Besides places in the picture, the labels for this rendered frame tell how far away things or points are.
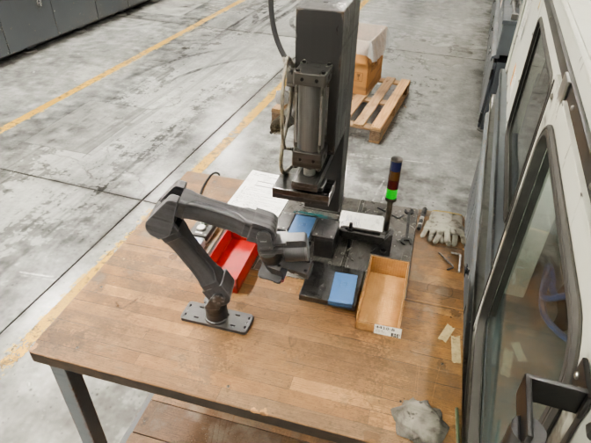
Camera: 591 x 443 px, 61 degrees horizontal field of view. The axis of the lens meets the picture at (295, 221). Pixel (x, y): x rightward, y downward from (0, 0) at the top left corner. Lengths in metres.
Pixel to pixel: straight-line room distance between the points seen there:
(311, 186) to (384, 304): 0.41
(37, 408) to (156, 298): 1.16
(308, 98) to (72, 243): 2.30
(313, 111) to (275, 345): 0.65
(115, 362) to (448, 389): 0.85
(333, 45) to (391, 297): 0.74
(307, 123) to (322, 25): 0.26
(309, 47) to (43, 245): 2.42
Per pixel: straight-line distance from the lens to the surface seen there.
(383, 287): 1.58
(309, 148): 1.47
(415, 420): 1.28
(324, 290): 1.53
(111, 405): 2.50
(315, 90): 1.40
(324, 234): 1.63
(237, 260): 1.65
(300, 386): 1.33
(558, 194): 0.89
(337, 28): 1.42
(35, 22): 7.00
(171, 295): 1.57
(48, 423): 2.54
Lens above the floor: 1.98
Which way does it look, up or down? 36 degrees down
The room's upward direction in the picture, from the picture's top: 1 degrees clockwise
